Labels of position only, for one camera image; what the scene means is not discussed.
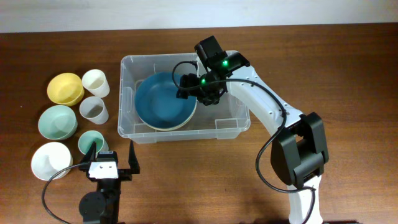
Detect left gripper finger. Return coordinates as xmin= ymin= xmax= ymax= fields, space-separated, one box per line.
xmin=81 ymin=141 xmax=96 ymax=163
xmin=128 ymin=140 xmax=140 ymax=173

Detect cream large bowl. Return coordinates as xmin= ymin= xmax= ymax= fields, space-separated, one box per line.
xmin=136 ymin=101 xmax=197 ymax=131

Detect white small bowl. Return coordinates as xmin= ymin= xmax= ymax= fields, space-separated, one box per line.
xmin=31 ymin=142 xmax=73 ymax=180

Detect dark blue large bowl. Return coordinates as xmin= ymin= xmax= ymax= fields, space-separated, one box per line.
xmin=134 ymin=72 xmax=197 ymax=109

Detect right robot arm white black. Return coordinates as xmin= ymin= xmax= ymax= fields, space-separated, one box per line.
xmin=175 ymin=36 xmax=329 ymax=223

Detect clear plastic storage container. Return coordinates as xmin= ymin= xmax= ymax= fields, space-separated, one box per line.
xmin=118 ymin=53 xmax=251 ymax=144

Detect mint green cup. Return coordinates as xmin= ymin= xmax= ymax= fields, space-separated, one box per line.
xmin=78 ymin=130 xmax=109 ymax=154

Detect mint green small bowl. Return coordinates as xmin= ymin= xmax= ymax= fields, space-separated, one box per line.
xmin=38 ymin=105 xmax=78 ymax=141

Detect grey cup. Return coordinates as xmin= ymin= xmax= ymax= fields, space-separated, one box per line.
xmin=79 ymin=96 xmax=109 ymax=124

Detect yellow small bowl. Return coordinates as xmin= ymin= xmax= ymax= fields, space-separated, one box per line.
xmin=47 ymin=73 xmax=85 ymax=106

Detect cream white cup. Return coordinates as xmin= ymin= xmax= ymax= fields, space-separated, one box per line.
xmin=82 ymin=69 xmax=110 ymax=98

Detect right black cable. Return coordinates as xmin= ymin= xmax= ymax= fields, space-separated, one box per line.
xmin=172 ymin=60 xmax=317 ymax=224

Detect black cable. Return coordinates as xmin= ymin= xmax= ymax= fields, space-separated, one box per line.
xmin=172 ymin=60 xmax=317 ymax=224
xmin=41 ymin=162 xmax=90 ymax=224

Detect left black cable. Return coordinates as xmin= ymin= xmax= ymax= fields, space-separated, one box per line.
xmin=41 ymin=162 xmax=90 ymax=224

